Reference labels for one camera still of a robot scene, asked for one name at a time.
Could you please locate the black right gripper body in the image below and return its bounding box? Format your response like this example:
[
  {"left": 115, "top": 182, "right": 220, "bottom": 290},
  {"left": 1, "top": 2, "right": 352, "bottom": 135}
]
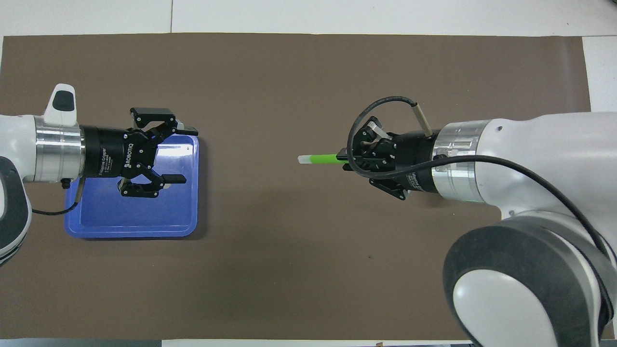
[{"left": 366, "top": 129, "right": 437, "bottom": 192}]

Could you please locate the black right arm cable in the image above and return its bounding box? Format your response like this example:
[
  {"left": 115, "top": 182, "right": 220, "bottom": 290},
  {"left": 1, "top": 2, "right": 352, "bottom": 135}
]
[{"left": 346, "top": 95, "right": 617, "bottom": 328}]

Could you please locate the blue plastic tray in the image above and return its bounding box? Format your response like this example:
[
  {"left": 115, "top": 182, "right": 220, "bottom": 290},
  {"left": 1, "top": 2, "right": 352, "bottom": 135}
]
[{"left": 64, "top": 134, "right": 199, "bottom": 239}]

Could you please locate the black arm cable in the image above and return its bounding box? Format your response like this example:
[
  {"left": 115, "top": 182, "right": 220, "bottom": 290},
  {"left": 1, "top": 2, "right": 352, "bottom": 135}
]
[
  {"left": 346, "top": 95, "right": 617, "bottom": 328},
  {"left": 30, "top": 176, "right": 86, "bottom": 216}
]

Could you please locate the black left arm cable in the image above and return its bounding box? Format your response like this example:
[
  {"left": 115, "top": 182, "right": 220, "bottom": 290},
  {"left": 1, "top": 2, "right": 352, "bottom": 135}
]
[{"left": 30, "top": 176, "right": 86, "bottom": 216}]

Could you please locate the green pen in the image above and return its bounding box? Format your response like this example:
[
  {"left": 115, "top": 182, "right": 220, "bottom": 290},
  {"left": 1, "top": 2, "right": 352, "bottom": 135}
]
[{"left": 297, "top": 153, "right": 349, "bottom": 165}]

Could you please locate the brown table mat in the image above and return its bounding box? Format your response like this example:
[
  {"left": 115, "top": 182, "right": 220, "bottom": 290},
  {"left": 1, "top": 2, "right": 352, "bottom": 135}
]
[{"left": 0, "top": 33, "right": 592, "bottom": 340}]

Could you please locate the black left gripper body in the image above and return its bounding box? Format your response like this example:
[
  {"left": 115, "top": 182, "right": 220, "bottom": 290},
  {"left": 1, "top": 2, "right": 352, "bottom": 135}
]
[{"left": 80, "top": 126, "right": 157, "bottom": 178}]

